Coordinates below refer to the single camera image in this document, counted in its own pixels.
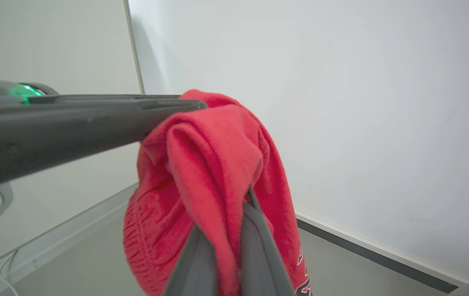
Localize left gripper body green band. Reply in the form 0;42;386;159
0;78;59;108

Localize thin white cable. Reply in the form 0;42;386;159
0;250;20;296

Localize red sweatshirt with print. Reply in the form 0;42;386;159
123;89;313;296

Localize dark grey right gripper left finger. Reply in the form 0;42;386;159
162;224;219;296

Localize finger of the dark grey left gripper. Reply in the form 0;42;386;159
28;94;182;104
0;99;209;238

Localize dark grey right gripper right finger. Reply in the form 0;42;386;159
240;187;295;296

